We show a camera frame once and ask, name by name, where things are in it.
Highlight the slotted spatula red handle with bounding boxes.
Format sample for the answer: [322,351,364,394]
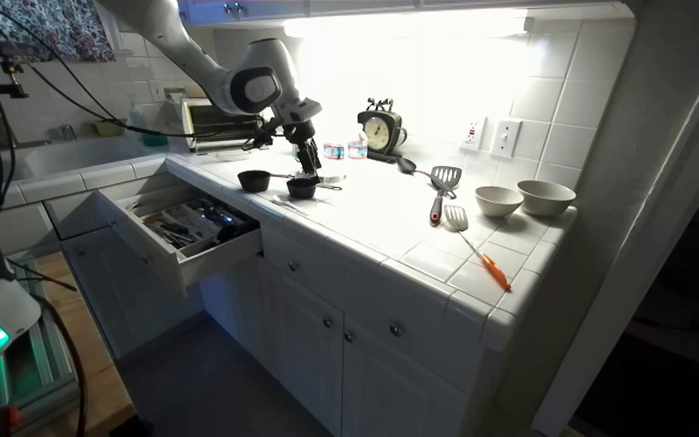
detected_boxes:
[424,163,465,230]

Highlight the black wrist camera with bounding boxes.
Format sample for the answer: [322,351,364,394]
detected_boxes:
[250,114,287,151]

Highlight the black table clock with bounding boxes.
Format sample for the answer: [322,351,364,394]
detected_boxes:
[355,97,410,164]

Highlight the robot mounting stand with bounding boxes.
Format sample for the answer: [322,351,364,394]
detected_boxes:
[0,306,83,432]

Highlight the black floor cable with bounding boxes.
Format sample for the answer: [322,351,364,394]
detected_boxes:
[4,261,92,437]

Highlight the small green bowl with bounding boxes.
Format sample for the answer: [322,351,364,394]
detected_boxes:
[92,114,130,137]

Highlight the orange handled screwdriver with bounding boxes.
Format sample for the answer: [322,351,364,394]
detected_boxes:
[459,230,515,295]

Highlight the white open drawer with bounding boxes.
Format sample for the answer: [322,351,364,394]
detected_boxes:
[95,170,266,295]

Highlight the clear plastic water bottle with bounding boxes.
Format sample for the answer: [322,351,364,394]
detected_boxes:
[345,131,368,163]

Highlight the small teal dish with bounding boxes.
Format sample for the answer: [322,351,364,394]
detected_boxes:
[139,131,173,151]

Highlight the white sink counter cabinet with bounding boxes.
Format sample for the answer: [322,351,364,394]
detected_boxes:
[0,135,205,361]

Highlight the small black pot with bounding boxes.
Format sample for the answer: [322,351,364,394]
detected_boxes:
[283,175,319,202]
[234,168,295,196]

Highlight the blue upper cabinets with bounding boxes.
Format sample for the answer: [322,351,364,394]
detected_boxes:
[114,0,639,21]

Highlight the white toaster oven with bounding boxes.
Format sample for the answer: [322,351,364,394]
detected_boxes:
[176,94,275,156]

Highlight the white lower cabinets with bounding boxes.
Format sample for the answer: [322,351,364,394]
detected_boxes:
[194,226,522,437]

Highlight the black ladle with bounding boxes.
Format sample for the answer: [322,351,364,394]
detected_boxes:
[395,153,441,180]

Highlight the drawer cutlery tray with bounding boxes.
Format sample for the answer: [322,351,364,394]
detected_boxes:
[130,195,244,256]

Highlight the pink white carton box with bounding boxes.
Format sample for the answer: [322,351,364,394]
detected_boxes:
[319,141,349,163]

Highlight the under-cabinet strip light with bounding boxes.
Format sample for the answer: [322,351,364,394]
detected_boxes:
[283,4,532,51]

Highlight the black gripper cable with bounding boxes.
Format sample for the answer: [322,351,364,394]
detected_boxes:
[25,56,275,141]

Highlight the blue floral curtain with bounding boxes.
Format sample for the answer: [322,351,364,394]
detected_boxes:
[0,0,118,66]

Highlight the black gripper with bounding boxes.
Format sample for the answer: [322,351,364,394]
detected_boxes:
[278,114,324,178]

